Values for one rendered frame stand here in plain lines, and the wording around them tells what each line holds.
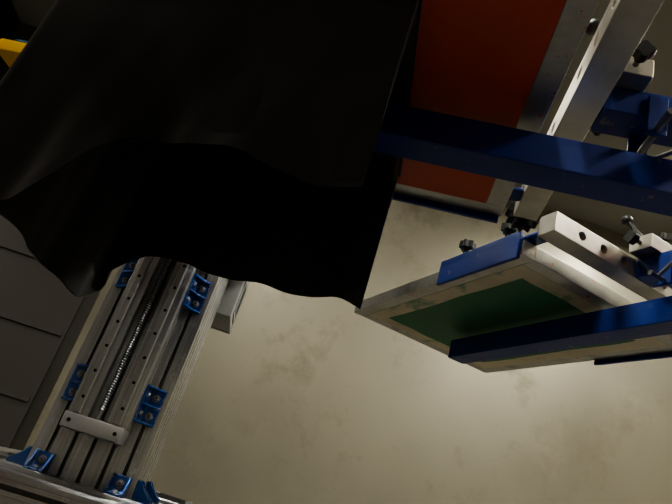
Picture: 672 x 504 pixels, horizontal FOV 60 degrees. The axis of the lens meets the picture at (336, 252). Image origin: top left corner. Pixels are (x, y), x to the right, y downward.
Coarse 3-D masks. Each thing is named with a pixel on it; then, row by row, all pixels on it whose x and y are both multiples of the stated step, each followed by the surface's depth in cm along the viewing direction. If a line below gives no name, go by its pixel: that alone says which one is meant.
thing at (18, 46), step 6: (0, 42) 114; (6, 42) 114; (12, 42) 113; (18, 42) 113; (0, 48) 113; (6, 48) 113; (12, 48) 113; (18, 48) 113; (0, 54) 114; (6, 54) 114; (12, 54) 113; (18, 54) 113; (6, 60) 116; (12, 60) 115
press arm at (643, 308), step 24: (600, 312) 139; (624, 312) 133; (648, 312) 128; (480, 336) 176; (504, 336) 166; (528, 336) 158; (552, 336) 150; (576, 336) 143; (600, 336) 139; (624, 336) 135; (648, 336) 131; (456, 360) 186; (480, 360) 179
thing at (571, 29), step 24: (576, 0) 72; (576, 24) 75; (552, 48) 80; (576, 48) 79; (552, 72) 83; (528, 96) 89; (552, 96) 87; (528, 120) 93; (408, 192) 122; (432, 192) 120; (504, 192) 113
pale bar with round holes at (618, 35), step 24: (624, 0) 75; (648, 0) 74; (600, 24) 84; (624, 24) 78; (648, 24) 77; (600, 48) 82; (624, 48) 81; (576, 72) 93; (600, 72) 86; (576, 96) 91; (600, 96) 90; (576, 120) 96; (528, 192) 117; (552, 192) 115; (528, 216) 125
